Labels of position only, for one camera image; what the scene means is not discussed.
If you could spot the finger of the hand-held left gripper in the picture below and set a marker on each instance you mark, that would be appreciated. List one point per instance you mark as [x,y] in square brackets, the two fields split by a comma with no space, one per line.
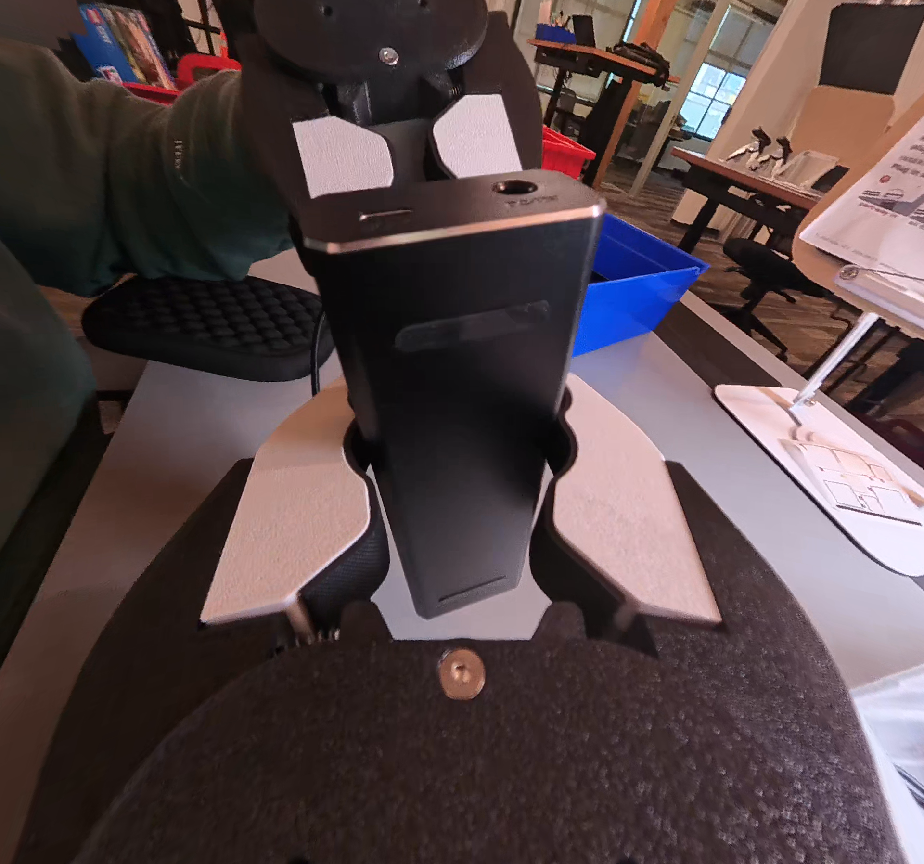
[339,156]
[476,135]

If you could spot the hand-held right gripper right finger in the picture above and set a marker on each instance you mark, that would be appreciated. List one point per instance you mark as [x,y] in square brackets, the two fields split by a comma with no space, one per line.
[628,517]

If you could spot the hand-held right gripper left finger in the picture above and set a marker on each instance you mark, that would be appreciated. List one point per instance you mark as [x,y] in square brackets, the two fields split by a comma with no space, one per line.
[289,517]

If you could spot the blue plastic bin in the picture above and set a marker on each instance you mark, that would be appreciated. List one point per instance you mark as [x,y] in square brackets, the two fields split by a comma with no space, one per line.
[635,286]

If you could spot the black usb hub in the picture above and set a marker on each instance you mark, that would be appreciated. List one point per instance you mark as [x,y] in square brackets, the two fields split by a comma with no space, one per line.
[462,373]

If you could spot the clear plastic bin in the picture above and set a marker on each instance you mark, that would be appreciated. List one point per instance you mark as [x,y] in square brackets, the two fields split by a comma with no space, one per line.
[891,734]

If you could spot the person's left forearm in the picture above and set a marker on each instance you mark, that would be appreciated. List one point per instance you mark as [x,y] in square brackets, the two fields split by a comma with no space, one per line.
[144,171]

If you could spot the red plastic bin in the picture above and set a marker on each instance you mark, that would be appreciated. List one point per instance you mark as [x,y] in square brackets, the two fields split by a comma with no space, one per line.
[567,156]

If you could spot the wooden standing desk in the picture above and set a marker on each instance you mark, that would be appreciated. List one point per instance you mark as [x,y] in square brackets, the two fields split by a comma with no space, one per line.
[599,55]

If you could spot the white document stand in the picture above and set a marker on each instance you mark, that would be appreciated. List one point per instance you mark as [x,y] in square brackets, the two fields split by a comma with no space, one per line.
[758,416]

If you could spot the black mesh armrest pad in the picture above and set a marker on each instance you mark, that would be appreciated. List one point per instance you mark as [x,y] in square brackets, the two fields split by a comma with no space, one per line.
[209,330]

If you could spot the blue printed box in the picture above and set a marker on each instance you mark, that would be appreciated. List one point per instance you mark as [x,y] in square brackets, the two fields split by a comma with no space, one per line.
[123,41]

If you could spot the black office chair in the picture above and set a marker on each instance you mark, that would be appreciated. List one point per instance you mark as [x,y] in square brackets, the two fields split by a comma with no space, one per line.
[765,265]

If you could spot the printed instruction sheet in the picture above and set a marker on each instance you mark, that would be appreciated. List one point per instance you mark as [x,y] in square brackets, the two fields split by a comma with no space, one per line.
[881,214]

